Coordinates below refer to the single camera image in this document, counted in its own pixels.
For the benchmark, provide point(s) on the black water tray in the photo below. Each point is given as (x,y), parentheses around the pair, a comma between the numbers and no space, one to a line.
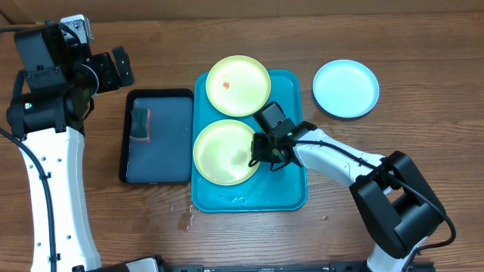
(166,158)

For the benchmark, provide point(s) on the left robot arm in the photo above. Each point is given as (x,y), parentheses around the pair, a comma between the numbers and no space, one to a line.
(52,97)

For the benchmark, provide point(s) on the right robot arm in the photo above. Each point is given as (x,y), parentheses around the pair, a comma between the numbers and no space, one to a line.
(397,205)

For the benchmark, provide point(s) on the green orange sponge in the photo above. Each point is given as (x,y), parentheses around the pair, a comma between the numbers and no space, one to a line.
(140,125)

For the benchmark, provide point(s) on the light blue plate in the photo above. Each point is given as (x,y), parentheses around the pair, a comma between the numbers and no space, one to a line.
(346,89)

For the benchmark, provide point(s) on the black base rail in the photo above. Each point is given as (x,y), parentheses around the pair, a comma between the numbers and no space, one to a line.
(157,264)

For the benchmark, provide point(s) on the teal plastic tray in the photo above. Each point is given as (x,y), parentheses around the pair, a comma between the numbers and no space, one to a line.
(265,191)

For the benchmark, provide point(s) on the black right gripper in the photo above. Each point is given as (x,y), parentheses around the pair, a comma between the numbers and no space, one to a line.
(261,147)

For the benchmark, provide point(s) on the yellow plate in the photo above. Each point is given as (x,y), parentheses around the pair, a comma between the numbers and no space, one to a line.
(222,152)
(238,85)

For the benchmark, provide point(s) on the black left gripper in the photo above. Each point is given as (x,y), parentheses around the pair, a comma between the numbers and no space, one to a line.
(105,64)

